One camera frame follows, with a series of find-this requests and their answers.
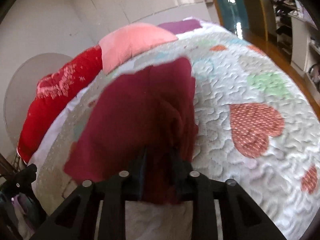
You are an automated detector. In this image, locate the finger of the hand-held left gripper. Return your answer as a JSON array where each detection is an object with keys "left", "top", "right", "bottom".
[{"left": 14, "top": 164, "right": 38, "bottom": 198}]

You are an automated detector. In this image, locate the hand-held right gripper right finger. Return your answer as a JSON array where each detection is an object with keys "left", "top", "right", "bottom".
[{"left": 170, "top": 149, "right": 288, "bottom": 240}]

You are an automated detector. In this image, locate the round white board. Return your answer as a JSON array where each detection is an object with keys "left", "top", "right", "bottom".
[{"left": 3, "top": 52, "right": 66, "bottom": 143}]

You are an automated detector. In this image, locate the white shelf unit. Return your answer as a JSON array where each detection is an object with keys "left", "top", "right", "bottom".
[{"left": 290, "top": 15, "right": 320, "bottom": 92}]

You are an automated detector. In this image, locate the pink pillow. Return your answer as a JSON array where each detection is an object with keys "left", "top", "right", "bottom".
[{"left": 99, "top": 23, "right": 178, "bottom": 74}]

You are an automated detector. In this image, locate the maroon knit garment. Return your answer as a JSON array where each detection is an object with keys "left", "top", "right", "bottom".
[{"left": 64, "top": 57, "right": 199, "bottom": 204}]

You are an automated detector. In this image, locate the teal and purple cloth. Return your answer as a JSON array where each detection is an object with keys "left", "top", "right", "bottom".
[{"left": 0, "top": 191, "right": 47, "bottom": 240}]

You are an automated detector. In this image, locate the heart-patterned quilted bedspread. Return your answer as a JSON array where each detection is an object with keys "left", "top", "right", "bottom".
[{"left": 35, "top": 17, "right": 320, "bottom": 240}]

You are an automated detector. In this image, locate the red floral quilt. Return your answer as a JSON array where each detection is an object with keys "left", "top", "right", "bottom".
[{"left": 17, "top": 45, "right": 104, "bottom": 163}]

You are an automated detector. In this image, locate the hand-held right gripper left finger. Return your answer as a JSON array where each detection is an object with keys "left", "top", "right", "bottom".
[{"left": 31, "top": 147, "right": 148, "bottom": 240}]

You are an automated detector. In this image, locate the cluttered shoe rack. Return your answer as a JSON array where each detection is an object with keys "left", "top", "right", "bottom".
[{"left": 268, "top": 0, "right": 313, "bottom": 63}]

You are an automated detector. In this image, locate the teal door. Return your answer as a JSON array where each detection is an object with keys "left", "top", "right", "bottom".
[{"left": 209, "top": 0, "right": 250, "bottom": 37}]

